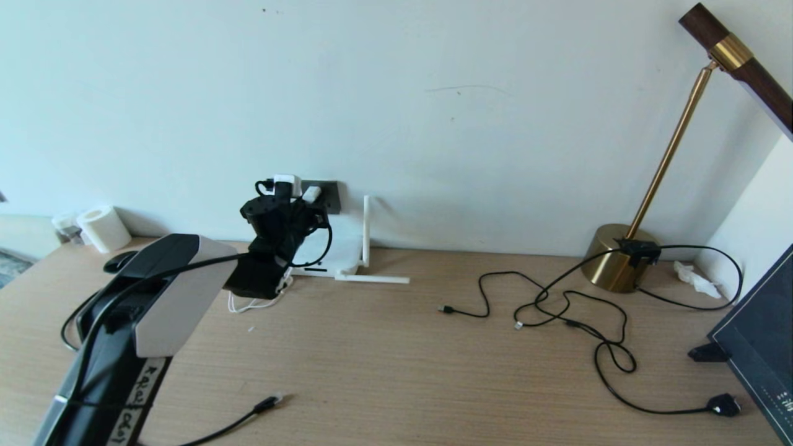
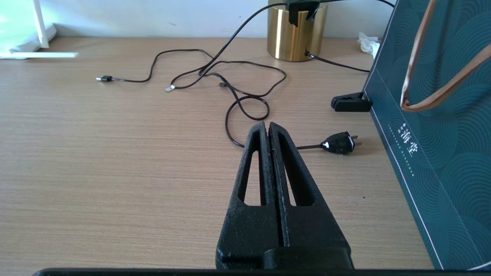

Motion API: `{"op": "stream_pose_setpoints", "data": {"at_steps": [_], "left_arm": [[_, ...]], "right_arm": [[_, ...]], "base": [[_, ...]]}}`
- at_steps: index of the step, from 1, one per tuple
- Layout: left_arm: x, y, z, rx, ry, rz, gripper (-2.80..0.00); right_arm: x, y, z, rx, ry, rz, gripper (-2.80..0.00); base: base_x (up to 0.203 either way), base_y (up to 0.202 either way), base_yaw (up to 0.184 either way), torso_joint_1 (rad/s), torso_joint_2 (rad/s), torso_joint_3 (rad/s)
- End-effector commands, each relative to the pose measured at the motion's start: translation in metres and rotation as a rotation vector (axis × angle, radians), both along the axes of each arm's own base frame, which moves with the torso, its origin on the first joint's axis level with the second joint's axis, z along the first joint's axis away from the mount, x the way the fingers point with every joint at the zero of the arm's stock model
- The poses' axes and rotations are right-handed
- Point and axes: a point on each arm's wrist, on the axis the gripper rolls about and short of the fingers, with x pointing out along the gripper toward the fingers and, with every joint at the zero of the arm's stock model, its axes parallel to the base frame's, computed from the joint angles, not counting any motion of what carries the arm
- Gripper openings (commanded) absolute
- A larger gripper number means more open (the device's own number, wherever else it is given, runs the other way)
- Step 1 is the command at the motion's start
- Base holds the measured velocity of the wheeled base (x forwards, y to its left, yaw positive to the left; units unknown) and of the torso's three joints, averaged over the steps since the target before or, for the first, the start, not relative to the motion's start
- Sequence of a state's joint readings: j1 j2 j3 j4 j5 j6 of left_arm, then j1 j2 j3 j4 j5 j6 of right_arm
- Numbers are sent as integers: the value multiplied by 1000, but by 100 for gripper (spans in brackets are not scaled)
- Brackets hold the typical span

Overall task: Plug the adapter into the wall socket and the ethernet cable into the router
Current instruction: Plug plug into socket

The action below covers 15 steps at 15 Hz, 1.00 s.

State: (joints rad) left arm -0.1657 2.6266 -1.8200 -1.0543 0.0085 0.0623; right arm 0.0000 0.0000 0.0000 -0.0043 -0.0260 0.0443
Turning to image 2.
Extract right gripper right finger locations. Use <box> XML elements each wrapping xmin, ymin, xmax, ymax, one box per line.
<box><xmin>270</xmin><ymin>122</ymin><xmax>351</xmax><ymax>249</ymax></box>

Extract black usb cable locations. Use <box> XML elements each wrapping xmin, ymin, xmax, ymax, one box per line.
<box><xmin>96</xmin><ymin>49</ymin><xmax>287</xmax><ymax>98</ymax></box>

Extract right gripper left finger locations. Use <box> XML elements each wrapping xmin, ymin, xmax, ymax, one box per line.
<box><xmin>216</xmin><ymin>121</ymin><xmax>283</xmax><ymax>269</ymax></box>

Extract white wifi router with antennas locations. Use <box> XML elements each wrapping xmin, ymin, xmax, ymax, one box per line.
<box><xmin>0</xmin><ymin>0</ymin><xmax>79</xmax><ymax>59</ymax></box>

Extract dark monitor screen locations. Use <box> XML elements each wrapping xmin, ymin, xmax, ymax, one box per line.
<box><xmin>362</xmin><ymin>0</ymin><xmax>491</xmax><ymax>271</ymax></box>

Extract brass desk lamp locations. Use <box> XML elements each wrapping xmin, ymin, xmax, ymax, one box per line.
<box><xmin>267</xmin><ymin>0</ymin><xmax>328</xmax><ymax>62</ymax></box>

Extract crumpled white tissue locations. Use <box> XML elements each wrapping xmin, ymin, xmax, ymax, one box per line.
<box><xmin>358</xmin><ymin>32</ymin><xmax>380</xmax><ymax>58</ymax></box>

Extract black plastic clip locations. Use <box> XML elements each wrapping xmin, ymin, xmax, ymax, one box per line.
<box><xmin>331</xmin><ymin>92</ymin><xmax>373</xmax><ymax>112</ymax></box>

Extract black lamp power cable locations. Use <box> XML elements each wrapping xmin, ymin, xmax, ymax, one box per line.
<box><xmin>199</xmin><ymin>0</ymin><xmax>395</xmax><ymax>155</ymax></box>

